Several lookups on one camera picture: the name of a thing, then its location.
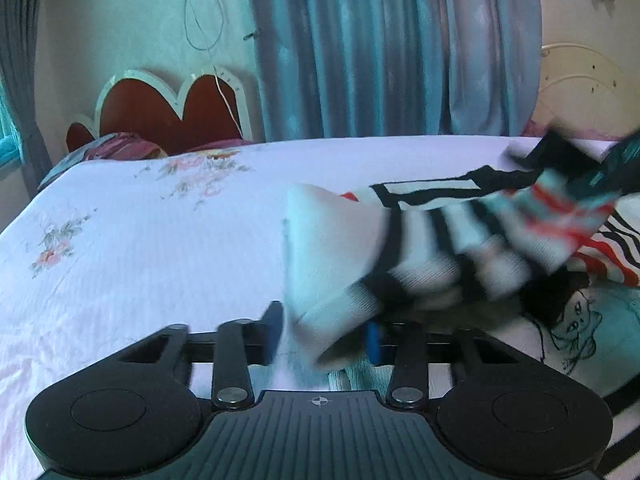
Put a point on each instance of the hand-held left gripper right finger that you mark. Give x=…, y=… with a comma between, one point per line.
x=375, y=345

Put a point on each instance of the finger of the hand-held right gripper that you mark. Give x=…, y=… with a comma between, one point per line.
x=560, y=152

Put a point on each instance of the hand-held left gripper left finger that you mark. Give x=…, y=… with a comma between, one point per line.
x=272, y=332

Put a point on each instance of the red black white striped sock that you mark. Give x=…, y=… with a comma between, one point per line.
x=615, y=255
x=340, y=240

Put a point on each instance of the cream round headboard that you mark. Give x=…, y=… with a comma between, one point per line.
x=580, y=90

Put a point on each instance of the white cloth with black trim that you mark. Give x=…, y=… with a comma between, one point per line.
x=425, y=193

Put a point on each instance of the white floral bed sheet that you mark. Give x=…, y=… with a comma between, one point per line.
x=150, y=240

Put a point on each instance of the cartoon print cloth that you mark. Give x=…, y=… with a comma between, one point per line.
x=617, y=335

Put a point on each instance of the blue curtain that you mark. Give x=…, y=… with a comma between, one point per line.
x=375, y=50

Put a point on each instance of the maroon patterned pillow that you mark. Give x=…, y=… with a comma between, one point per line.
x=125, y=146

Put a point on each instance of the red scalloped headboard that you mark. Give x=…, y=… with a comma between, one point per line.
x=150, y=115

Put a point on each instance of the black white striped cloth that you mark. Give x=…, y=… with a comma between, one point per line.
x=627, y=420

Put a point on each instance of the window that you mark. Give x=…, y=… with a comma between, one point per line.
x=7, y=145

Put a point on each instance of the grey curtain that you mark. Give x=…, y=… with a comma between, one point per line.
x=20, y=60

